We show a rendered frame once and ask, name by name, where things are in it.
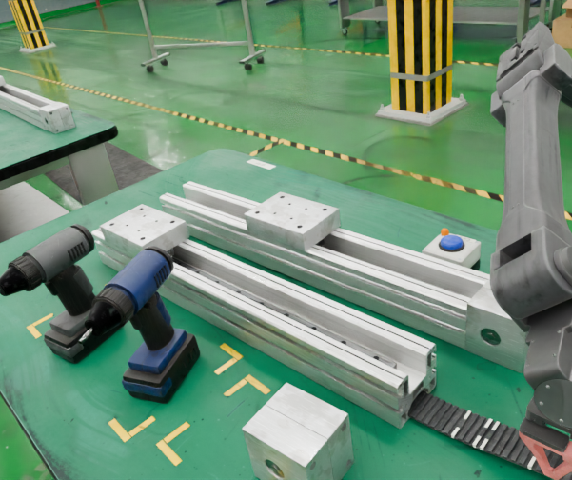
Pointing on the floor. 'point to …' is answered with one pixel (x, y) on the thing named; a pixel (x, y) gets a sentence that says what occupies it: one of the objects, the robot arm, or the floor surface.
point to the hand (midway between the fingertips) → (563, 448)
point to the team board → (202, 43)
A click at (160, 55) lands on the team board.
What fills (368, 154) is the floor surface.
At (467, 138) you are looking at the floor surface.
